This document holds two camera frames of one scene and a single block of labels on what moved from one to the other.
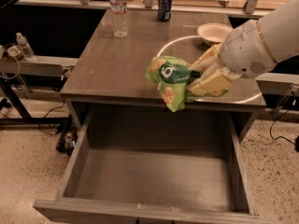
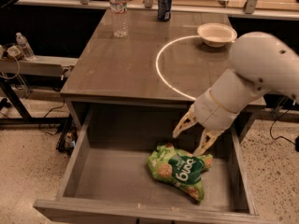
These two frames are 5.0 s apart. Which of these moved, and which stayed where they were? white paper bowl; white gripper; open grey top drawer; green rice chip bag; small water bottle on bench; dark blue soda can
Moved: white gripper; green rice chip bag
Stayed: dark blue soda can; white paper bowl; open grey top drawer; small water bottle on bench
